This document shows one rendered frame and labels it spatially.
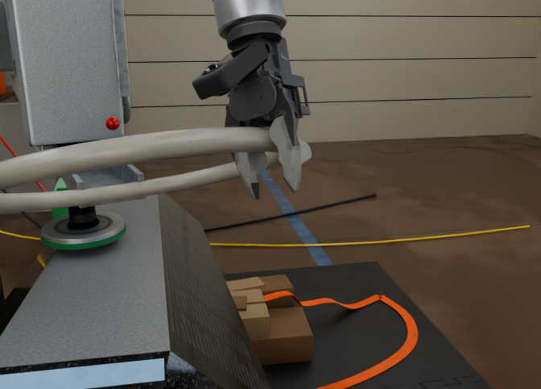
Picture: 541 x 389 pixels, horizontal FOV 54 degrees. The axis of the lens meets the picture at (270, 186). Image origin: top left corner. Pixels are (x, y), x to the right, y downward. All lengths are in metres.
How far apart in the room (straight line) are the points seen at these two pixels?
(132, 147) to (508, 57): 7.12
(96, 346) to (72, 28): 0.70
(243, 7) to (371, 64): 6.04
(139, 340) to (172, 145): 0.57
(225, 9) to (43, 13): 0.70
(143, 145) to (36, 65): 0.78
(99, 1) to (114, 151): 0.81
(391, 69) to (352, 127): 0.85
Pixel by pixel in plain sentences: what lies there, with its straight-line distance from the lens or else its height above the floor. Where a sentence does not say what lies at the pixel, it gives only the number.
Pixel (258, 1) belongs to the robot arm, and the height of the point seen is 1.40.
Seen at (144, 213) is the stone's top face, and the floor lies 0.81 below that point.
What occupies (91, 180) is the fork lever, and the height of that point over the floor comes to 1.06.
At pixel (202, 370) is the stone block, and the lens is 1.08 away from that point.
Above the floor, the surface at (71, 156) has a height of 1.25.
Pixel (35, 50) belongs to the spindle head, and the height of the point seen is 1.32.
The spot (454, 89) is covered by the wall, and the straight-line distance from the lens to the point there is 7.21.
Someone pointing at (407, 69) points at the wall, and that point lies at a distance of 6.88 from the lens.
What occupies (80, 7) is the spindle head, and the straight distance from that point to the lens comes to 1.34.
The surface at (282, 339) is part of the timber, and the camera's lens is 2.28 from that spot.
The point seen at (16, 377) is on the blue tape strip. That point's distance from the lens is 1.07.
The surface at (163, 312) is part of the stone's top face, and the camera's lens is 1.15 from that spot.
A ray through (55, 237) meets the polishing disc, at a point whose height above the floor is 0.86.
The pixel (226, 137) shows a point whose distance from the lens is 0.60.
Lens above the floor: 1.37
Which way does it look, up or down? 17 degrees down
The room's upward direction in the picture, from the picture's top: straight up
